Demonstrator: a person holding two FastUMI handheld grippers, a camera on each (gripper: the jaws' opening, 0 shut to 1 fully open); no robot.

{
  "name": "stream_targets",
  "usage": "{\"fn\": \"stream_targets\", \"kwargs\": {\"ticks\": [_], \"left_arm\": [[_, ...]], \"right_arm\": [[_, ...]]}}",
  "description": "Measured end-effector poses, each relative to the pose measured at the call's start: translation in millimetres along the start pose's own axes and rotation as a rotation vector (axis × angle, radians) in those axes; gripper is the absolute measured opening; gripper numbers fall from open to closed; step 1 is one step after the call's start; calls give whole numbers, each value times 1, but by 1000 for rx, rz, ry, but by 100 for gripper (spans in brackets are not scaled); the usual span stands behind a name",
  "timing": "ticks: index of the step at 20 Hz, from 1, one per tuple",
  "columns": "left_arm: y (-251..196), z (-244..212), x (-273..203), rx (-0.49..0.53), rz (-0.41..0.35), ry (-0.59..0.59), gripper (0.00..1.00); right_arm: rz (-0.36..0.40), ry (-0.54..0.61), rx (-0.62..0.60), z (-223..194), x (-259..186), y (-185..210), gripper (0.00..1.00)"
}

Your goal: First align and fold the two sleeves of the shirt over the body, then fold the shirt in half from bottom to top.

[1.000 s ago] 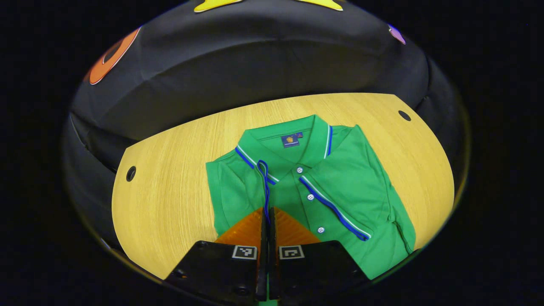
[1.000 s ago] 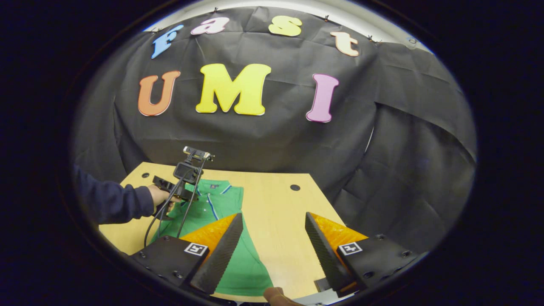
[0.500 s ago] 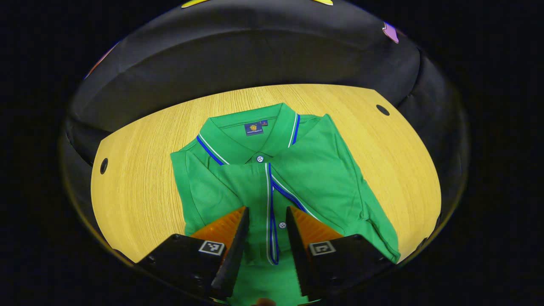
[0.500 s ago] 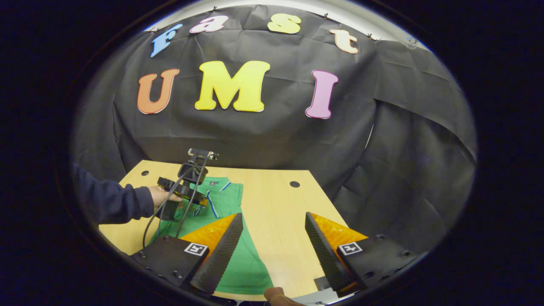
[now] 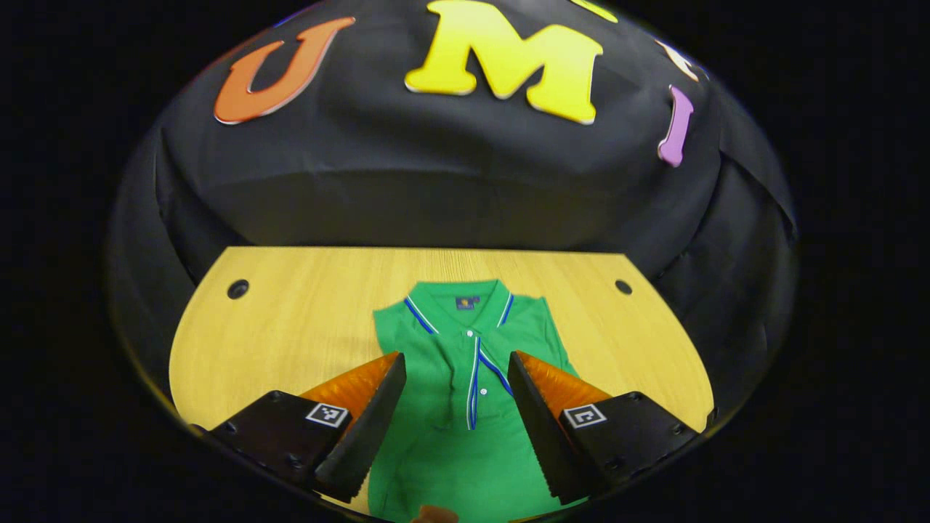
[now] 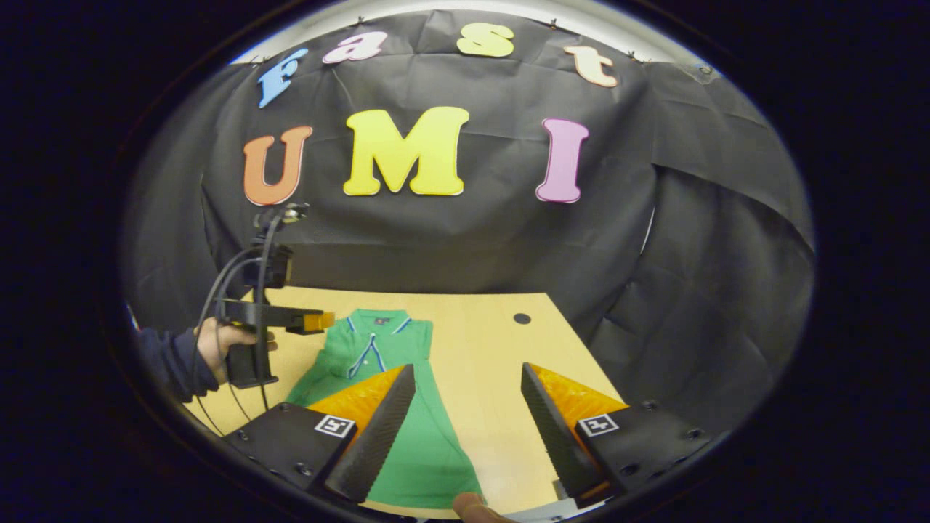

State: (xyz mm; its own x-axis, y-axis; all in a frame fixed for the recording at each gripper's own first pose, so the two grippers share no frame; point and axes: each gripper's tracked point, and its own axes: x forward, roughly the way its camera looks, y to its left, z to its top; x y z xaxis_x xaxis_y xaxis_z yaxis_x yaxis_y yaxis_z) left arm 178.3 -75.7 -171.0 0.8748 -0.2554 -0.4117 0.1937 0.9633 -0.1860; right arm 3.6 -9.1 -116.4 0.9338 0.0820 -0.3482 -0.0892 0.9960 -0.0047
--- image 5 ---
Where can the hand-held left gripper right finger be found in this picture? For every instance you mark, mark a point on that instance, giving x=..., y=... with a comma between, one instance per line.
x=545, y=436

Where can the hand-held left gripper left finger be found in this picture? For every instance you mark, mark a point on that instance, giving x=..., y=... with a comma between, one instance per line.
x=367, y=436

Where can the green T-shirt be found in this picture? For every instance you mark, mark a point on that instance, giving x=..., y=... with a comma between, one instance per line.
x=450, y=436

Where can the black table grommet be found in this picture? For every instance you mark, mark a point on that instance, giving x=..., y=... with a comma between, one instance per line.
x=623, y=286
x=237, y=289

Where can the black backdrop cloth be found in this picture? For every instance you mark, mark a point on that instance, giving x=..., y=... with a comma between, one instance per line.
x=436, y=181

